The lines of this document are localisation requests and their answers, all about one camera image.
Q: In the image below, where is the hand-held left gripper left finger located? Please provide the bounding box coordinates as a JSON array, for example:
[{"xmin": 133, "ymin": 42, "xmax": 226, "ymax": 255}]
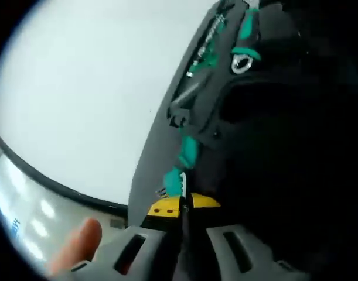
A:
[{"xmin": 69, "ymin": 196, "xmax": 184, "ymax": 281}]

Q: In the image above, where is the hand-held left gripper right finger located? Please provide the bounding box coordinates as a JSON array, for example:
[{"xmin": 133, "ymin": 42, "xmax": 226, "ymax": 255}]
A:
[{"xmin": 184, "ymin": 191, "xmax": 312, "ymax": 281}]

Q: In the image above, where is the green tool with toothed edge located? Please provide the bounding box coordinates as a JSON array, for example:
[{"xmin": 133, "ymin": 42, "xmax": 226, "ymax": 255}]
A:
[{"xmin": 155, "ymin": 135, "xmax": 199, "ymax": 211}]

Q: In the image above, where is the silver extension bar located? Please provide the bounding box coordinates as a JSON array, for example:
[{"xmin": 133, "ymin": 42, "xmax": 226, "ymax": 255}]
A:
[{"xmin": 172, "ymin": 80, "xmax": 203, "ymax": 107}]

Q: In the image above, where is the green black handle metal ring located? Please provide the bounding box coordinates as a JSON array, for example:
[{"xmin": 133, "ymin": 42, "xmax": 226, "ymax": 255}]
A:
[{"xmin": 230, "ymin": 8, "xmax": 261, "ymax": 74}]

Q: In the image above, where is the person's left hand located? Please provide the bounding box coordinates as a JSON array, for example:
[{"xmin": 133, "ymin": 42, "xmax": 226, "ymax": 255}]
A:
[{"xmin": 46, "ymin": 218, "xmax": 104, "ymax": 277}]

